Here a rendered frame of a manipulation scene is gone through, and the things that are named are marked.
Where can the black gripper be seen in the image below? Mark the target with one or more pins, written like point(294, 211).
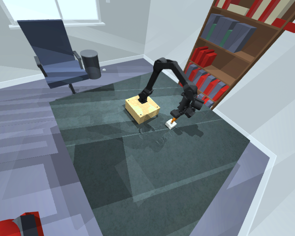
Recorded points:
point(177, 113)

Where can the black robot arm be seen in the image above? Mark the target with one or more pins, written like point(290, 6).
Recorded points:
point(190, 89)

